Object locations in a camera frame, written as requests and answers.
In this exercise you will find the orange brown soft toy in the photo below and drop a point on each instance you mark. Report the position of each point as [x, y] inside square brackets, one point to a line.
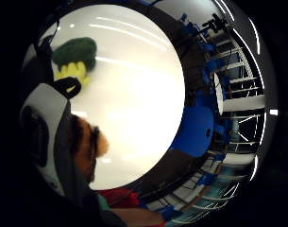
[87, 145]

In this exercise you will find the green and yellow soft toy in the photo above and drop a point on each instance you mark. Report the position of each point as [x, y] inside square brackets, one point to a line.
[75, 53]

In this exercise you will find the the person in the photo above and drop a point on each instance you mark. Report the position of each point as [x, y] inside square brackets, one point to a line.
[134, 214]

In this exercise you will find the large blue chair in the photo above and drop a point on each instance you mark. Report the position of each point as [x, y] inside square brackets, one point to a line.
[195, 130]

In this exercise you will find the white round table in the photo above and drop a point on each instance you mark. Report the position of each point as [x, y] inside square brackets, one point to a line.
[241, 103]

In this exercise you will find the ceiling light strip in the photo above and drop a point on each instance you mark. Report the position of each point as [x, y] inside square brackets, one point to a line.
[250, 58]
[256, 34]

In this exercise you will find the black camera on tripod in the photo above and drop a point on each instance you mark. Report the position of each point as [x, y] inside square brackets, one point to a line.
[216, 22]

